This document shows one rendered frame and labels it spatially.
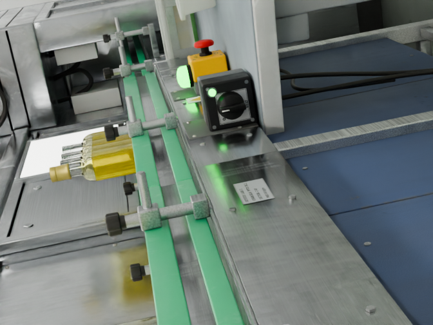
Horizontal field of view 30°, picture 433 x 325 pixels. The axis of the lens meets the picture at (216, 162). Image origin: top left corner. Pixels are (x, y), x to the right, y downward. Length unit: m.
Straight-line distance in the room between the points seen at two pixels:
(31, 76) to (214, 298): 2.17
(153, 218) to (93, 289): 0.62
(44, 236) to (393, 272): 1.14
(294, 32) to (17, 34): 1.73
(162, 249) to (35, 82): 2.01
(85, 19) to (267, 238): 2.07
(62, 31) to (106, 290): 1.46
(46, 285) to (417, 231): 0.95
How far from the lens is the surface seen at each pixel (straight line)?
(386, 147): 1.19
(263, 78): 1.27
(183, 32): 2.08
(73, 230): 1.83
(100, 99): 3.05
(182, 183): 1.16
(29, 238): 1.85
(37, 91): 2.93
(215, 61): 1.59
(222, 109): 1.28
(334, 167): 1.13
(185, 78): 1.60
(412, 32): 2.01
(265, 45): 1.24
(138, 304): 1.51
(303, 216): 0.93
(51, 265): 1.77
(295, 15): 1.28
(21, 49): 2.90
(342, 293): 0.75
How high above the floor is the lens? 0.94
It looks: 5 degrees down
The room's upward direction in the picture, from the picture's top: 102 degrees counter-clockwise
